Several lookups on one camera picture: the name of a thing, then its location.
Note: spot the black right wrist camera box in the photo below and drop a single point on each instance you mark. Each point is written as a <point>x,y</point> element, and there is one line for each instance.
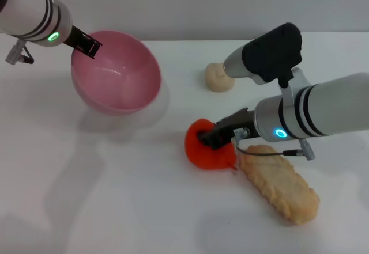
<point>268,55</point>

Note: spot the cream steamed bun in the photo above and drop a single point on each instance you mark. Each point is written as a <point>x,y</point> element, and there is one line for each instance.
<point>214,79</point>

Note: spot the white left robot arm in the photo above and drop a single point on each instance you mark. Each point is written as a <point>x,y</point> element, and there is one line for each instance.
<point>29,6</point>

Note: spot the pink plastic bowl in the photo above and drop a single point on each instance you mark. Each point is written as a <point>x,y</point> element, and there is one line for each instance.
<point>118,75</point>

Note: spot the orange toy fruit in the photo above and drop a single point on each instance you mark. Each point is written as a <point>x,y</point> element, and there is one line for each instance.
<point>201,156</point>

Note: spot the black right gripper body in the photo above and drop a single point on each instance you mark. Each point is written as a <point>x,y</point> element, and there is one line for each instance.
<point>239,121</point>

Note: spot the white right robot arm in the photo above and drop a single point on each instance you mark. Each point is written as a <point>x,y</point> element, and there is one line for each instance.
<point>317,110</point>

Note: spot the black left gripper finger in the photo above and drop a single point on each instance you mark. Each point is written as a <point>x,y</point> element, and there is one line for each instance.
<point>89,46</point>

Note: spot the long golden bread loaf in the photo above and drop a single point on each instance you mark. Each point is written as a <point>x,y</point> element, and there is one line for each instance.
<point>278,183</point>

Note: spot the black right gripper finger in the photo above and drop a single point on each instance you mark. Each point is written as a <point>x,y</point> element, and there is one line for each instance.
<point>222,138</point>
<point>203,136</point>

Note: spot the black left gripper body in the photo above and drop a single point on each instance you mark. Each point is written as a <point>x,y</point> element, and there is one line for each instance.
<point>72,38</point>

